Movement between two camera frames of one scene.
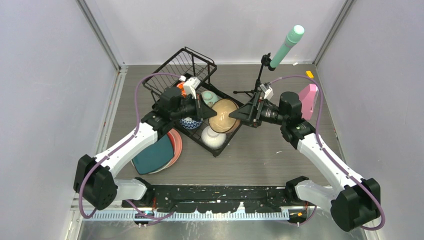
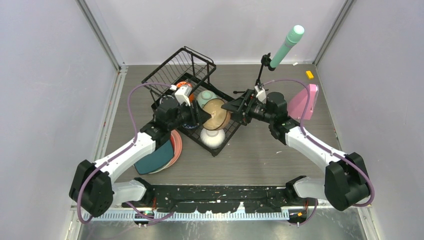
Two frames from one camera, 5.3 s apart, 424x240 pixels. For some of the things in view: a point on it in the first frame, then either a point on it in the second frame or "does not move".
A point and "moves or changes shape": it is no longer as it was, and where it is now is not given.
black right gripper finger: (248, 112) -> (239, 105)
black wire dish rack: (181, 89) does not move
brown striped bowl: (222, 122) moves or changes shape
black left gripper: (202, 110) -> (197, 115)
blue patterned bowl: (189, 123) does not move
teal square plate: (155, 157) does not move
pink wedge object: (307, 95) does not move
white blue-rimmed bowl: (212, 140) does not move
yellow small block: (309, 74) does not move
